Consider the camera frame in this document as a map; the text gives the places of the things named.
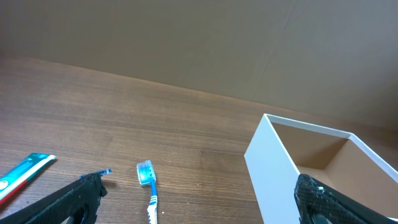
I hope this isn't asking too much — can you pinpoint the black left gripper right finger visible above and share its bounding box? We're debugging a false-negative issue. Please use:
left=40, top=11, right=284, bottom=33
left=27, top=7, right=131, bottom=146
left=294, top=174, right=397, bottom=224

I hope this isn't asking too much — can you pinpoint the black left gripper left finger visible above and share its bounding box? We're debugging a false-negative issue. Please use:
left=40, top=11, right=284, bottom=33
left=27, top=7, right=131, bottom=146
left=1, top=172, right=107, bottom=224

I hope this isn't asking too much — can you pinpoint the blue disposable razor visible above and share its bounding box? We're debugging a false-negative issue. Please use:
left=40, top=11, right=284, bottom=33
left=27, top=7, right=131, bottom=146
left=79, top=168, right=112, bottom=179

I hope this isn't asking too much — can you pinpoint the green white toothpaste tube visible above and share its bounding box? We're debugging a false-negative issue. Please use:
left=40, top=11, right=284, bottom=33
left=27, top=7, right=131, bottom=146
left=1, top=152, right=56, bottom=205

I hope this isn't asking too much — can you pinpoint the blue white toothbrush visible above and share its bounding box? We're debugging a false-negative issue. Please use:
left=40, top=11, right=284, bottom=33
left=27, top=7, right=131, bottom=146
left=136, top=160, right=158, bottom=224

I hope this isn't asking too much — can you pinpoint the white open box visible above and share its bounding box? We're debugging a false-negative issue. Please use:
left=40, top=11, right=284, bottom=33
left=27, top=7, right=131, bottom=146
left=244, top=114, right=397, bottom=223

